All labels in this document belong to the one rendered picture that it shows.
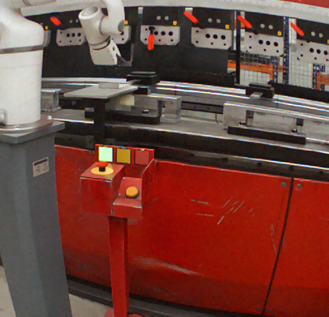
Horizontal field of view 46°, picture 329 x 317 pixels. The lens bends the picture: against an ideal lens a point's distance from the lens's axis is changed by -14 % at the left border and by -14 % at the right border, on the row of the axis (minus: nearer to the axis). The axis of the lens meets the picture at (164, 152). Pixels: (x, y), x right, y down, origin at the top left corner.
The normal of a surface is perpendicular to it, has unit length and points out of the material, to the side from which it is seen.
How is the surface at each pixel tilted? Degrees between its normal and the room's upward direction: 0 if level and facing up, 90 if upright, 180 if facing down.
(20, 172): 90
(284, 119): 90
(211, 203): 90
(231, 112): 90
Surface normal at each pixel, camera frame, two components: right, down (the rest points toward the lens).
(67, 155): -0.33, 0.24
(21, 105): 0.49, 0.25
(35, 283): 0.28, 0.27
